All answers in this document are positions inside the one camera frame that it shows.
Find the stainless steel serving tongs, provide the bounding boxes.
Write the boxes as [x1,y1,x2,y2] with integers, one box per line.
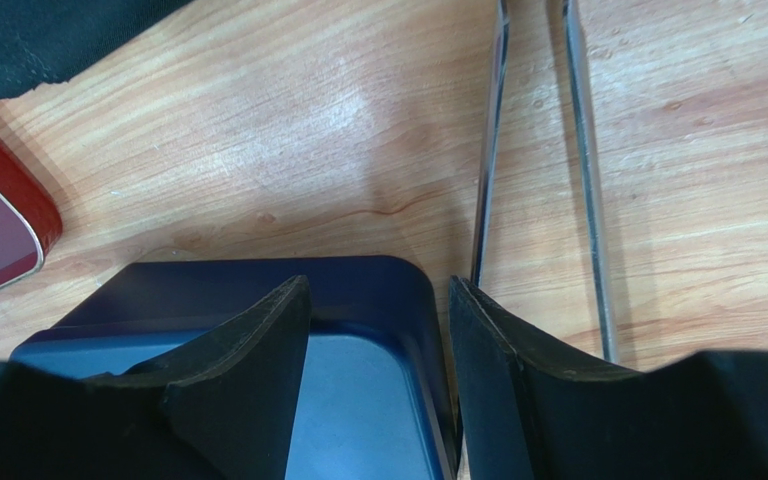
[469,0,620,363]

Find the black placemat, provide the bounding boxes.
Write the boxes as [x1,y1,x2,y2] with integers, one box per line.
[0,0,188,100]

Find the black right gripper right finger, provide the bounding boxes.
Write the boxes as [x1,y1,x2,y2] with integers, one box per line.
[449,277,768,479]

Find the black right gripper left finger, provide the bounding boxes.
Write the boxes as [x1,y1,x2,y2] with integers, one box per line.
[0,276,312,479]

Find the dark blue box lid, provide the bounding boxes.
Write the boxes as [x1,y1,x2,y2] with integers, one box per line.
[12,256,460,479]

